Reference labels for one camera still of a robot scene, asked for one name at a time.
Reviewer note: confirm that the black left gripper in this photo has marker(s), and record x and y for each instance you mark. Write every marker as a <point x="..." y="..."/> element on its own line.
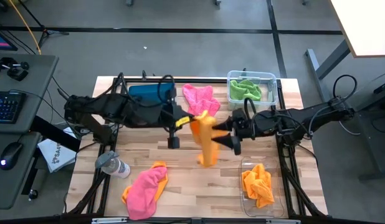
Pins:
<point x="172" y="116"/>

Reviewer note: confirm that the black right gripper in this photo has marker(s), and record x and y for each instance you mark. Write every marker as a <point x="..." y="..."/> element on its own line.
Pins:
<point x="242" y="129"/>

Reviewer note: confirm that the green microfiber towel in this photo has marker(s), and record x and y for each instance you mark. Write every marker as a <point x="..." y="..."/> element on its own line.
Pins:
<point x="253" y="88"/>
<point x="237" y="91"/>

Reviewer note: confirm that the pink microfiber towel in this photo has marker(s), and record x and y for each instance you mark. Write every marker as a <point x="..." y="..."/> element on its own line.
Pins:
<point x="144" y="196"/>
<point x="200" y="99"/>

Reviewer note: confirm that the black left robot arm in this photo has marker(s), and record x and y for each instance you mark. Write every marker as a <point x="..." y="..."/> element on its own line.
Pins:
<point x="102" y="105"/>

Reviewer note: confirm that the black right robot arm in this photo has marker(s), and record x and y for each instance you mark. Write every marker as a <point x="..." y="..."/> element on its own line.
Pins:
<point x="304" y="119"/>

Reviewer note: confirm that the blue basket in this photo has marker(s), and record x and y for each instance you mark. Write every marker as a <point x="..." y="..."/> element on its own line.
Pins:
<point x="145" y="91"/>

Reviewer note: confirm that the deep clear plastic bin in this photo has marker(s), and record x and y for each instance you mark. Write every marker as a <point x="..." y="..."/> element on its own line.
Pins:
<point x="270" y="93"/>

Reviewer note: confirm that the shallow clear plastic tray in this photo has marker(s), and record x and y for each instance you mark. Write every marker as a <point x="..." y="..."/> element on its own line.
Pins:
<point x="248" y="211"/>

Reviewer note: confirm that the clear bottle with grey lid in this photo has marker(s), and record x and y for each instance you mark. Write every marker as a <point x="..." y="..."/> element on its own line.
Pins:
<point x="117" y="168"/>

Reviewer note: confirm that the grey table leg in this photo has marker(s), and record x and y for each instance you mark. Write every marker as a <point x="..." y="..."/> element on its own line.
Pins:
<point x="331" y="60"/>

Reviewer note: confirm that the black desk leg bar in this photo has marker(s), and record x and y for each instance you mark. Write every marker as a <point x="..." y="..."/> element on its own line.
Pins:
<point x="55" y="133"/>

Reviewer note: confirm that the white printed paper bag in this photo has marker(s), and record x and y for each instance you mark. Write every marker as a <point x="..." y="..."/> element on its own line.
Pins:
<point x="55" y="155"/>

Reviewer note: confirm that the dark grey side desk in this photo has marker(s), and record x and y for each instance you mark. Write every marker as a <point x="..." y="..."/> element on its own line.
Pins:
<point x="379" y="140"/>

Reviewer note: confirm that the grey office desk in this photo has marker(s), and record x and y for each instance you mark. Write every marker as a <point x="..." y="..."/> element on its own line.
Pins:
<point x="33" y="77"/>

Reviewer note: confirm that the black tripod stand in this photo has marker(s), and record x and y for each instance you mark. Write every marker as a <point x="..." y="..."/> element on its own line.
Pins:
<point x="46" y="31"/>

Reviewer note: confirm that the black caster wheel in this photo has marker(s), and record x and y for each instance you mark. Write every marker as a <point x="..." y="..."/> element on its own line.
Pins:
<point x="33" y="194"/>

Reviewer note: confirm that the black backlit keyboard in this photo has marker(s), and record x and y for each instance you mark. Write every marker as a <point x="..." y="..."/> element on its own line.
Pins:
<point x="7" y="107"/>

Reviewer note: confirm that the black computer mouse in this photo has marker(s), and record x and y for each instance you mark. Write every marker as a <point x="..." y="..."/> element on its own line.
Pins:
<point x="10" y="155"/>

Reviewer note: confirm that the white table top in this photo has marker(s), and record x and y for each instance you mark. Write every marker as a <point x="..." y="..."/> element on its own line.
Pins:
<point x="367" y="25"/>

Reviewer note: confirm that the computer monitor with lit screen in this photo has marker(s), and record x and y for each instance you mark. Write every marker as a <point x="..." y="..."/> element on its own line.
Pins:
<point x="1" y="42"/>

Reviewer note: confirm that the black clamp mount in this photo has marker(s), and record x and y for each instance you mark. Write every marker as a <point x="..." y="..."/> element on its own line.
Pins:
<point x="16" y="74"/>

